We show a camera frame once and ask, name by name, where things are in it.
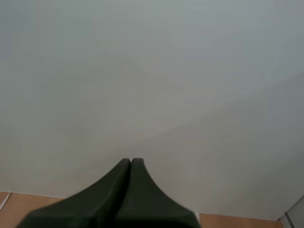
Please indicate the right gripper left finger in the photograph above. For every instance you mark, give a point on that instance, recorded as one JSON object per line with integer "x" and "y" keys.
{"x": 95, "y": 204}

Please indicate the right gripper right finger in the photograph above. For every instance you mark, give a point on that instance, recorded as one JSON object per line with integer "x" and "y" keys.
{"x": 147, "y": 204}

